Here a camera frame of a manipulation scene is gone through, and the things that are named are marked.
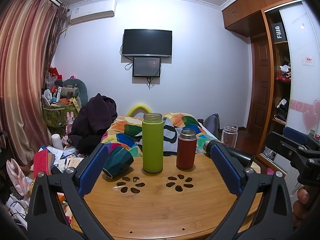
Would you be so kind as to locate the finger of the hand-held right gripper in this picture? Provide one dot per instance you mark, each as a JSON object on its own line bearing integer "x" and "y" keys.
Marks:
{"x": 296, "y": 135}
{"x": 277, "y": 143}

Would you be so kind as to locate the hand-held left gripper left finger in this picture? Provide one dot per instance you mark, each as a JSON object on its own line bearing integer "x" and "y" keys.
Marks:
{"x": 93, "y": 169}

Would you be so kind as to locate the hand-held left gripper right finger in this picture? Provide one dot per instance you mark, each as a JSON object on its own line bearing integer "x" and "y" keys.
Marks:
{"x": 225, "y": 169}

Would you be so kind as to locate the dark green cup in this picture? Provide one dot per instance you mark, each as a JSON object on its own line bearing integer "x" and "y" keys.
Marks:
{"x": 120, "y": 160}

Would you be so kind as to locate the black flask lying down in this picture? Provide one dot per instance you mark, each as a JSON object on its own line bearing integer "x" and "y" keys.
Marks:
{"x": 240, "y": 155}

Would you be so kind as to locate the person's right hand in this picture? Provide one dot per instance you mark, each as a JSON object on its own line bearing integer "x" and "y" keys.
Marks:
{"x": 301, "y": 205}

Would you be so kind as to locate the pile of papers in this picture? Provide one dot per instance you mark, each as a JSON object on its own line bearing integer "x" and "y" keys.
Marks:
{"x": 67, "y": 158}

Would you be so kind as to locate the clear glass jar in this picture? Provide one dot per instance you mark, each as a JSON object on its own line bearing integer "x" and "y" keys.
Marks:
{"x": 229, "y": 135}

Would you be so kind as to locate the red thermos bottle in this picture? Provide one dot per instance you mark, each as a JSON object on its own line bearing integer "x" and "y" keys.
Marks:
{"x": 186, "y": 152}

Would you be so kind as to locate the white bottle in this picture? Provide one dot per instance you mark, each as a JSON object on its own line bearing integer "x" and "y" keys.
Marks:
{"x": 56, "y": 142}

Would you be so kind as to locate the colourful patterned blanket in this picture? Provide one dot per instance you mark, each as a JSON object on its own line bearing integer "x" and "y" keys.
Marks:
{"x": 125, "y": 135}

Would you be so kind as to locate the grey backpack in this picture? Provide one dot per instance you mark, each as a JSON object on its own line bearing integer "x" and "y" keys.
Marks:
{"x": 212, "y": 122}

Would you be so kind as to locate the dark clothes pile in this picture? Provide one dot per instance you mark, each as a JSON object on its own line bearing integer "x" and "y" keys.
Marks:
{"x": 95, "y": 120}

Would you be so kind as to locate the red box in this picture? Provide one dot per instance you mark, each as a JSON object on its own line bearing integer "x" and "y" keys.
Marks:
{"x": 40, "y": 165}

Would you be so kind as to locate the pink bunny toy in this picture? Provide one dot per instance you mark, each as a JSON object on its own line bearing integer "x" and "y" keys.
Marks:
{"x": 70, "y": 120}

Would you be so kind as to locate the wooden door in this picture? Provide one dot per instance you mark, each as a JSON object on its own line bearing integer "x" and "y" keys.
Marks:
{"x": 261, "y": 85}

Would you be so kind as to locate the green storage bag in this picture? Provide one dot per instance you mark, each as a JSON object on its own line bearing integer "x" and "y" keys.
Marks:
{"x": 58, "y": 116}

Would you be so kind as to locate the lime green bottle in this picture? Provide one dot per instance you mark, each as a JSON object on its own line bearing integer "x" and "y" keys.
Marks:
{"x": 153, "y": 145}

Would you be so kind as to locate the pink bag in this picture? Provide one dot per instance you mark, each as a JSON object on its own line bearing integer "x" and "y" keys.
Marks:
{"x": 17, "y": 177}

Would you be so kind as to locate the yellow foam tube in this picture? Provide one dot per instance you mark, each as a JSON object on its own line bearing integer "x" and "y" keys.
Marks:
{"x": 137, "y": 107}

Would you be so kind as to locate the wooden wardrobe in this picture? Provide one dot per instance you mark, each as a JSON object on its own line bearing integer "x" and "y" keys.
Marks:
{"x": 300, "y": 55}

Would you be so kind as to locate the grey plush pillow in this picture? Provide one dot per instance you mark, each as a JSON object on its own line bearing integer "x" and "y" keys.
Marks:
{"x": 81, "y": 90}

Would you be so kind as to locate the white power strip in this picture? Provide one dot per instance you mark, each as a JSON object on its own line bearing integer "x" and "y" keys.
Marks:
{"x": 18, "y": 208}

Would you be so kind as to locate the black box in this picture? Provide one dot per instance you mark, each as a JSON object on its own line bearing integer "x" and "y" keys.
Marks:
{"x": 278, "y": 32}

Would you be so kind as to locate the red gift bag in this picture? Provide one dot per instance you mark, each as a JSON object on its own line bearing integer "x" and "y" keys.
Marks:
{"x": 54, "y": 72}

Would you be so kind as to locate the striped pink curtain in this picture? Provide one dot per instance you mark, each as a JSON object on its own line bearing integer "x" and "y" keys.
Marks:
{"x": 25, "y": 67}

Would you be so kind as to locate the white air conditioner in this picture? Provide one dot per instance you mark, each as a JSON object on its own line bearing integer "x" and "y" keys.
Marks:
{"x": 92, "y": 11}

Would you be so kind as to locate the small wall monitor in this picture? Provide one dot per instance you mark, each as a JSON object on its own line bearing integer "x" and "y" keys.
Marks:
{"x": 146, "y": 67}

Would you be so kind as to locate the wall television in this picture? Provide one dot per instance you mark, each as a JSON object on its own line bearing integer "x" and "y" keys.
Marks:
{"x": 147, "y": 42}

